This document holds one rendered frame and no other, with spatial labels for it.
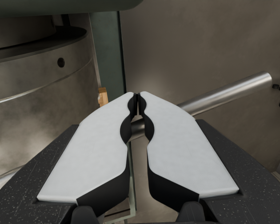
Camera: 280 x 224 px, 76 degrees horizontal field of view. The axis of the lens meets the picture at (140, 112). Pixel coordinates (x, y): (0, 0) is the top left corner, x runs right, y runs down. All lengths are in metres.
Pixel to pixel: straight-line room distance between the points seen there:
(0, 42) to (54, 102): 0.08
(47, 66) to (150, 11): 1.30
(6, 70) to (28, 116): 0.05
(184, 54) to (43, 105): 1.49
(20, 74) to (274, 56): 2.25
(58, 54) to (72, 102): 0.06
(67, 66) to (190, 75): 1.56
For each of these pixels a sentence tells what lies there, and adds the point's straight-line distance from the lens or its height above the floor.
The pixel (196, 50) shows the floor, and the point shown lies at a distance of 1.69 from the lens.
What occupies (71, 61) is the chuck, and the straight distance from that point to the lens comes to 0.24.
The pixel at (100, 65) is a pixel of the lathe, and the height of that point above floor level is 0.54.
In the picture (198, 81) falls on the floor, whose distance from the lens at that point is 1.81.
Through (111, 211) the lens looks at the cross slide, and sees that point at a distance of 0.84.
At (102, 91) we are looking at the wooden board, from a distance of 0.55.
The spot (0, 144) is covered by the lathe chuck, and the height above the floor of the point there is 1.23.
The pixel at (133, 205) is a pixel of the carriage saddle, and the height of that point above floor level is 0.92.
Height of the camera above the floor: 1.40
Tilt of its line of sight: 55 degrees down
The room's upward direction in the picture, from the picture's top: 152 degrees clockwise
